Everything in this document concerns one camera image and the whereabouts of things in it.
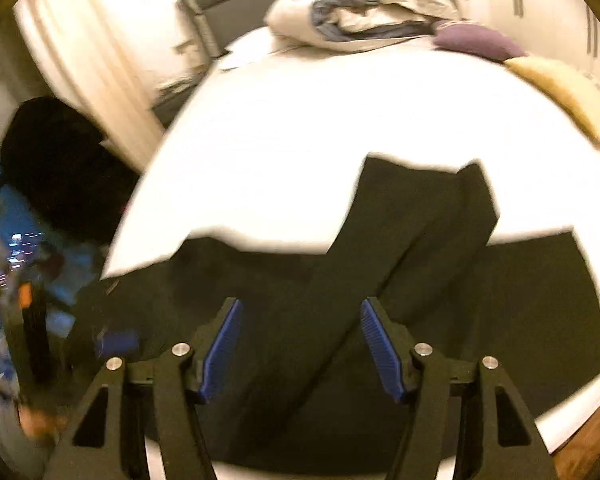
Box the grey nightstand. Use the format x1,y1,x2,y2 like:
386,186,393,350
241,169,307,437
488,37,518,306
151,67,210,129

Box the yellow cushion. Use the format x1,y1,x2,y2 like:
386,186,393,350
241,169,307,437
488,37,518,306
504,55,600,144

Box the black denim pants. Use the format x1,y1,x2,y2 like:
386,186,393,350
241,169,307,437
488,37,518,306
61,154,600,476

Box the beige curtain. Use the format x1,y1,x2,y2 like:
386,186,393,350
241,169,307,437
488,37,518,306
14,0,164,172

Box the left hand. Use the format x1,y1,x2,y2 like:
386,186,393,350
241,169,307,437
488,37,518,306
17,404,66,442

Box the white wardrobe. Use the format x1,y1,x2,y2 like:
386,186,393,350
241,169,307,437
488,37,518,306
456,0,600,80

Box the purple cushion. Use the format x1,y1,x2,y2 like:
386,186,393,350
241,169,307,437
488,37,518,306
434,21,527,63

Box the rolled white duvet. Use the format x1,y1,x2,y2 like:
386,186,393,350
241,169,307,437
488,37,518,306
264,0,460,53

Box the white bed with sheet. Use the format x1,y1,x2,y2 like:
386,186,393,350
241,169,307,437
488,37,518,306
106,28,600,476

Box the black hanging clothes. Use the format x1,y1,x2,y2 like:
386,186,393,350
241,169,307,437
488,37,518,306
0,96,140,245

